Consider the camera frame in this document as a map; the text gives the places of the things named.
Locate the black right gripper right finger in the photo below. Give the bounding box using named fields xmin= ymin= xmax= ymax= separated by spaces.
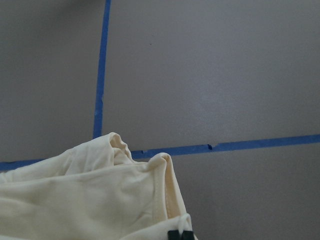
xmin=181 ymin=230 xmax=194 ymax=240

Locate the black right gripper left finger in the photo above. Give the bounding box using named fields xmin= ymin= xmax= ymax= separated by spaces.
xmin=167 ymin=230 xmax=181 ymax=240

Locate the cream long-sleeve printed shirt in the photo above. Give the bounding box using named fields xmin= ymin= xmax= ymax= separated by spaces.
xmin=0 ymin=132 xmax=193 ymax=240

